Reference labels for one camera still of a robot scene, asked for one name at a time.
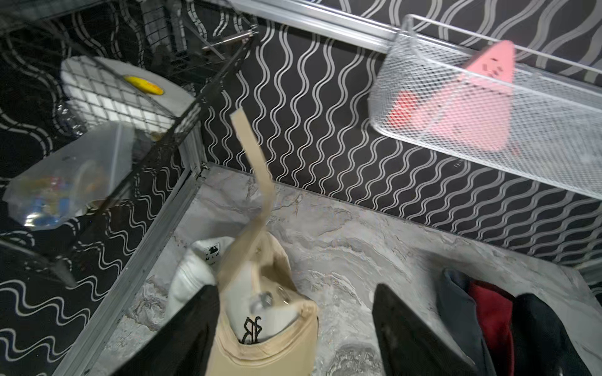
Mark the red and black cap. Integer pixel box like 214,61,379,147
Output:
469,280,514,375

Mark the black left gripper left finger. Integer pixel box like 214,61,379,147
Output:
114,285,220,375

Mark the beige cap with black lettering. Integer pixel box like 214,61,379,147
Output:
205,108,319,375

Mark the dark grey cap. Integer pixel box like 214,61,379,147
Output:
437,268,497,375

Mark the white baseball cap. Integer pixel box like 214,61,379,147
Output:
165,237,234,323

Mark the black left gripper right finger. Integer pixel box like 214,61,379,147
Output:
372,284,477,375

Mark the pink triangular card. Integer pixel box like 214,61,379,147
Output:
387,40,515,152

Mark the white item in black basket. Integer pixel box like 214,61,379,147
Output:
61,56,194,134

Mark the white wire wall basket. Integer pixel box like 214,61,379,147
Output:
368,14,601,199

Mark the black wire mesh basket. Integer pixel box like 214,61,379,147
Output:
1,1,259,288

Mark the clear plastic bag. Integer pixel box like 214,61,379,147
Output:
3,122,136,230

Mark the navy blue baseball cap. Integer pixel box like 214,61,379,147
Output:
511,294,591,376

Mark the aluminium corner frame post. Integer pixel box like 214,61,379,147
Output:
54,163,209,375

